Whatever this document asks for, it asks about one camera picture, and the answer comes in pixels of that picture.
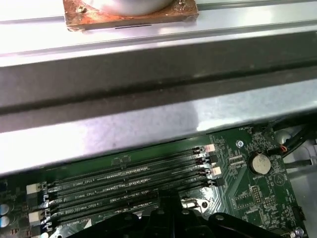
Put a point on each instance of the silver coin cell battery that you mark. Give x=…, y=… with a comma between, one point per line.
x=260, y=163

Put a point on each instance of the green motherboard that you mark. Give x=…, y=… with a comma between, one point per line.
x=247, y=181

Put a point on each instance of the silver blue capacitor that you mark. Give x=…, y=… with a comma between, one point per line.
x=3, y=209
x=5, y=221

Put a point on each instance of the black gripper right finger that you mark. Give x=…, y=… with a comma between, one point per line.
x=235, y=228

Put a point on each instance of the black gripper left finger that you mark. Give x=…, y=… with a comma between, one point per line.
x=123, y=228

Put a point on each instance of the black RAM slot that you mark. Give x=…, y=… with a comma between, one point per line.
x=99, y=210
x=99, y=199
x=99, y=185
x=99, y=174

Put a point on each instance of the silver board screw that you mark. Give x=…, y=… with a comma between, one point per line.
x=239, y=143

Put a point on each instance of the black PC case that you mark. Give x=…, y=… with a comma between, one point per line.
x=148, y=81

